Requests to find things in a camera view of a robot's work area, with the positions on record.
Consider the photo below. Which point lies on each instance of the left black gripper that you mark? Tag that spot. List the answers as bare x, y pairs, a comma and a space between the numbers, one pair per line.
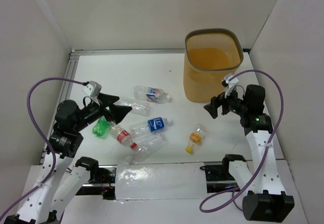
106, 109

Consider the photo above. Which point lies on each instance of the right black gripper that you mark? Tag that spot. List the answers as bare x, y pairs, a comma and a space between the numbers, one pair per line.
216, 102

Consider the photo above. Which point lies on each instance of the green plastic bottle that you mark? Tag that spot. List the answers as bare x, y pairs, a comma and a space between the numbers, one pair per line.
102, 128

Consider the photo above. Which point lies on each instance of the orange blue label bottle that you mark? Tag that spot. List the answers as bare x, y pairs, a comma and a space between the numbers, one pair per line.
150, 94

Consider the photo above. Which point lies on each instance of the red label plastic bottle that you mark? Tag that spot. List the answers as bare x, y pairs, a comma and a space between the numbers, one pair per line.
122, 136

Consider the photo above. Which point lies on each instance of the small yellow cap bottle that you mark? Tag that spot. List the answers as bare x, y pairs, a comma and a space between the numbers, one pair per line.
195, 138

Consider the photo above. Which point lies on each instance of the blue label plastic bottle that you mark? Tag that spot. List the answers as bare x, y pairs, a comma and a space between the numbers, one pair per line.
152, 126

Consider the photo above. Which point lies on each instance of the large clear plastic bottle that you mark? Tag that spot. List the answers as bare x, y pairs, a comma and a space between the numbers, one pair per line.
146, 147

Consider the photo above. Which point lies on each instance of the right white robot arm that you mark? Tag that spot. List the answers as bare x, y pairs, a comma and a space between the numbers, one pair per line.
264, 196

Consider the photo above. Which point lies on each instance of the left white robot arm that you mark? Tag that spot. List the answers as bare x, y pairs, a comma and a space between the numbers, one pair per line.
47, 203

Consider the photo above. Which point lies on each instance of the yellow mesh bin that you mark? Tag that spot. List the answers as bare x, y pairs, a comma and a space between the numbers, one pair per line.
210, 55

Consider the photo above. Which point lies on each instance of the clear crushed plastic bottle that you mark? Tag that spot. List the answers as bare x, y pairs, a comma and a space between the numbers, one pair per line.
138, 107

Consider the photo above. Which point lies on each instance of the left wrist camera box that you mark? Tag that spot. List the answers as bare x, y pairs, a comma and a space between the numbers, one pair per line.
92, 89

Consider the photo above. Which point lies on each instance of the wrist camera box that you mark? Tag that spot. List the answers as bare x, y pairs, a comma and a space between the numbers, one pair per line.
92, 89
229, 82

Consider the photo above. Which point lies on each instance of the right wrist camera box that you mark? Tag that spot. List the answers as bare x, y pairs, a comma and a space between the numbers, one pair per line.
229, 82

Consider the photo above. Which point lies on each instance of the aluminium frame rail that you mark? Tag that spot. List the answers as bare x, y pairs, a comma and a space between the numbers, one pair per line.
72, 66

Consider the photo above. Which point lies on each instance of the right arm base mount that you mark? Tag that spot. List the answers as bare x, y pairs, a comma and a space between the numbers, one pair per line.
217, 176

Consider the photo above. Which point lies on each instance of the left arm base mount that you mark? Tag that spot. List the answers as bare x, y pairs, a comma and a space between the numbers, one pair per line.
103, 184

